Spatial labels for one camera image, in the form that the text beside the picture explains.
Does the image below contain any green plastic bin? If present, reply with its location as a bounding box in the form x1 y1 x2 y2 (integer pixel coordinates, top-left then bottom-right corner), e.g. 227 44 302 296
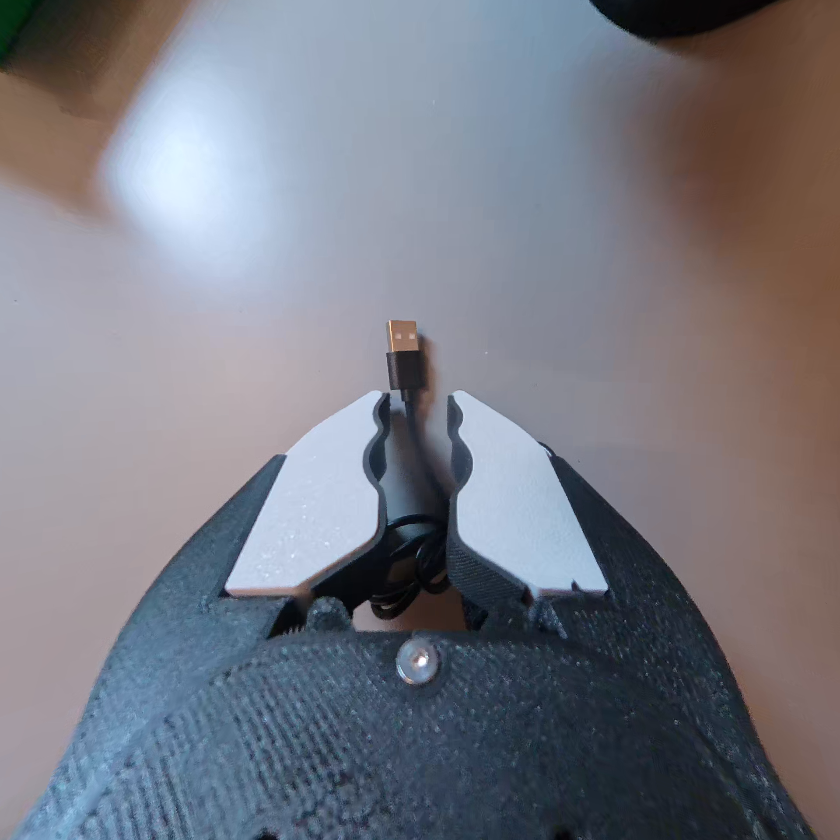
0 0 30 73

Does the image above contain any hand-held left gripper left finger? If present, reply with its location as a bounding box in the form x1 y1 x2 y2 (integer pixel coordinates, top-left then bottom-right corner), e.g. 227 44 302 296
224 390 392 601

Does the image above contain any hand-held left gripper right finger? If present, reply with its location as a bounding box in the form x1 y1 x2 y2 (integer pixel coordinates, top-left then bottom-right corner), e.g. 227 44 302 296
446 390 609 605

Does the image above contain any black usb cable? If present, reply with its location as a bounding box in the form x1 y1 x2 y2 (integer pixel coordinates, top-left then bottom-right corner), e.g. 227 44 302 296
369 319 454 621

